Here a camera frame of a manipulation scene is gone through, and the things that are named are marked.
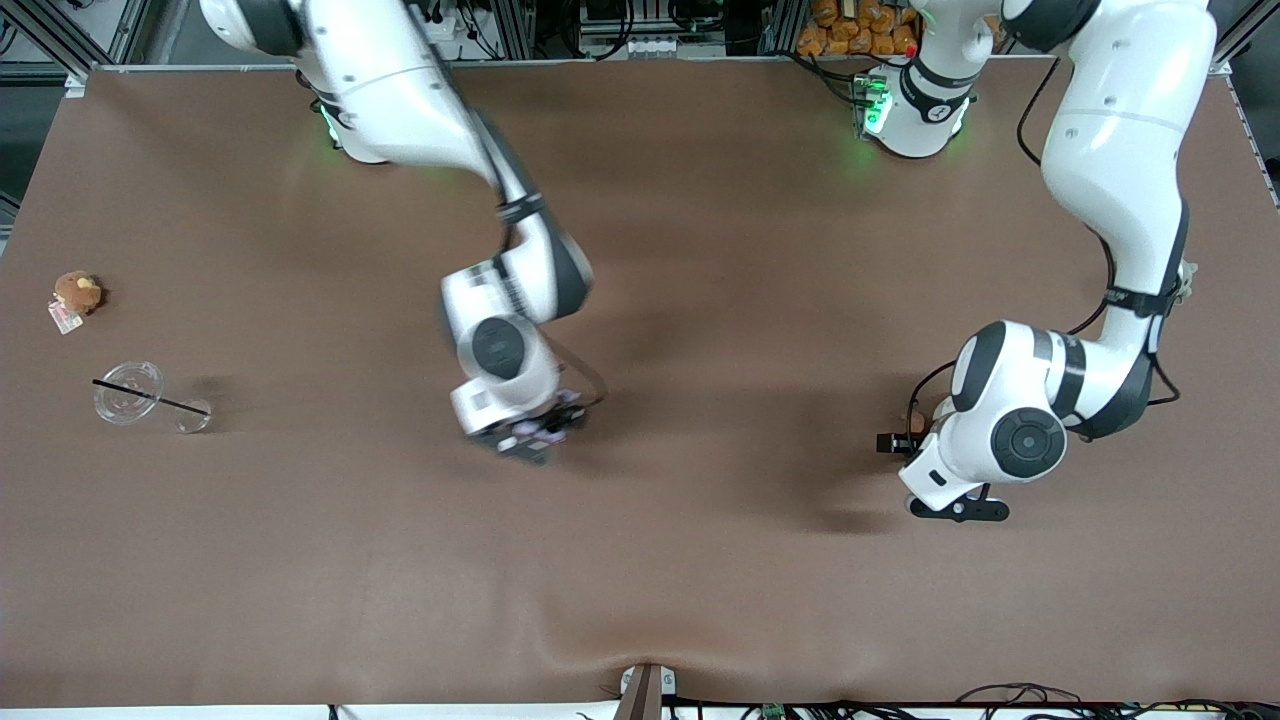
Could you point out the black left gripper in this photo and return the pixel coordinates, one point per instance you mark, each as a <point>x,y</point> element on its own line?
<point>893,442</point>

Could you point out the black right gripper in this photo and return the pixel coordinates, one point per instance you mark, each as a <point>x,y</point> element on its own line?
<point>562,420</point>

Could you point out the brown lion statue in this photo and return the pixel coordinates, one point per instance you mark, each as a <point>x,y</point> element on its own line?
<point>916,420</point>

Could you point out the lilac flip phone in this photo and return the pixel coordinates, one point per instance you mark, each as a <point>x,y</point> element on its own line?
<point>535,433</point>

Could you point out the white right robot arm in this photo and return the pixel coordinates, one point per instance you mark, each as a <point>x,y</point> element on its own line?
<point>400,90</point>

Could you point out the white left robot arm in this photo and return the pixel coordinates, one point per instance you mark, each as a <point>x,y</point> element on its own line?
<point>1130,150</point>

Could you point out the grey white plush toy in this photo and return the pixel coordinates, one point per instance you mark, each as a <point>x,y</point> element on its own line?
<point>1188,280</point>

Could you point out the white power strip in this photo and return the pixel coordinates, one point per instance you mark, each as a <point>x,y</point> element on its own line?
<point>455,27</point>

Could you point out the black drinking straw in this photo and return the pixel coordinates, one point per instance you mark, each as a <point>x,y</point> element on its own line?
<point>150,396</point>

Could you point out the clear plastic cup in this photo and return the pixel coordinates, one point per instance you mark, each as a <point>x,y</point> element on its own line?
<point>125,392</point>

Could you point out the brown plush toy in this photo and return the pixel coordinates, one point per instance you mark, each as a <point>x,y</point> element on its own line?
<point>76,291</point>

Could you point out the pink white toy tag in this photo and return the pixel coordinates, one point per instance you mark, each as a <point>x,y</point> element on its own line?
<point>66,320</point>

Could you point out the white network switch box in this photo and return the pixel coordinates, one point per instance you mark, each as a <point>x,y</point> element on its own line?
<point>650,46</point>

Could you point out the metal table corner bracket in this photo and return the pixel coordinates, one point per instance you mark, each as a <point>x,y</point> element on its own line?
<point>76,84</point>
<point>1220,65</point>

